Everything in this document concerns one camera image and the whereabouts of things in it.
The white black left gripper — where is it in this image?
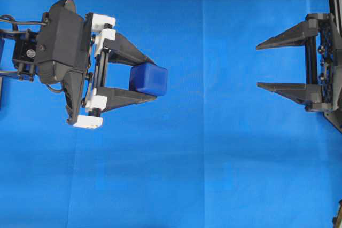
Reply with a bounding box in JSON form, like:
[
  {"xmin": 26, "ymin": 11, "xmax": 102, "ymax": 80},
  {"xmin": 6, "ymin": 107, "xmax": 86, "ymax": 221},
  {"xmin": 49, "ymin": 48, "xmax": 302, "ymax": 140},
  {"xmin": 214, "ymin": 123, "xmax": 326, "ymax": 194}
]
[{"xmin": 65, "ymin": 13, "xmax": 157, "ymax": 129}]

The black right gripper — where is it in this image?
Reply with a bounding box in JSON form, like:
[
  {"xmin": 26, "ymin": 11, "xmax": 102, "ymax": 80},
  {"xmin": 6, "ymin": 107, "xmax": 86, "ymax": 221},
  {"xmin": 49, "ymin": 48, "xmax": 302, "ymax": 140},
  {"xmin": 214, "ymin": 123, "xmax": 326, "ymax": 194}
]
[{"xmin": 256, "ymin": 14, "xmax": 341, "ymax": 112}]

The blue block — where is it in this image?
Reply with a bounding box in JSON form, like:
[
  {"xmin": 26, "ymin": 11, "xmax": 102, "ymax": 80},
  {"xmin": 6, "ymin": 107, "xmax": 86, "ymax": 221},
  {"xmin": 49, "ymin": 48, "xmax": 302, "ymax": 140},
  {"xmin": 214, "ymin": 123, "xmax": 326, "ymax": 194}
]
[{"xmin": 129, "ymin": 63, "xmax": 168, "ymax": 96}]

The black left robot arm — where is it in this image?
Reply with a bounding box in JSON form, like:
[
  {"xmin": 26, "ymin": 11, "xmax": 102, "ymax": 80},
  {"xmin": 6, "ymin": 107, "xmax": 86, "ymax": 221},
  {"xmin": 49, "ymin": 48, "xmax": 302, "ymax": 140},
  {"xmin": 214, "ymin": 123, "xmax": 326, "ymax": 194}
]
[{"xmin": 1, "ymin": 8, "xmax": 157, "ymax": 129}]

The blue table cloth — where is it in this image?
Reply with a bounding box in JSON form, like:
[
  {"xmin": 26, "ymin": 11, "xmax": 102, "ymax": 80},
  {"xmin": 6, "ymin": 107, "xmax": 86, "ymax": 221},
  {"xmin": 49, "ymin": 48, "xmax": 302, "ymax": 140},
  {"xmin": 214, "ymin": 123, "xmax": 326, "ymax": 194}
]
[{"xmin": 1, "ymin": 0, "xmax": 341, "ymax": 227}]

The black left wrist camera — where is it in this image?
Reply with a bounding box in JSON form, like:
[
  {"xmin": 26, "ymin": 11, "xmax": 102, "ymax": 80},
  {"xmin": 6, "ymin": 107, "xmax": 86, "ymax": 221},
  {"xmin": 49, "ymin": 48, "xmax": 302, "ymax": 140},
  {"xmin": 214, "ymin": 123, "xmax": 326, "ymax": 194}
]
[{"xmin": 34, "ymin": 0, "xmax": 92, "ymax": 108}]

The black cable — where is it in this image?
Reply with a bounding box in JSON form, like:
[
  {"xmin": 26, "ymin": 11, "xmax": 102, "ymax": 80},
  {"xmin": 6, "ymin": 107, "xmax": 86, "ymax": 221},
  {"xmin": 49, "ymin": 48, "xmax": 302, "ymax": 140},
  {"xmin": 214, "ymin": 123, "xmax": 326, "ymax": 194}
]
[{"xmin": 0, "ymin": 14, "xmax": 48, "ymax": 33}]

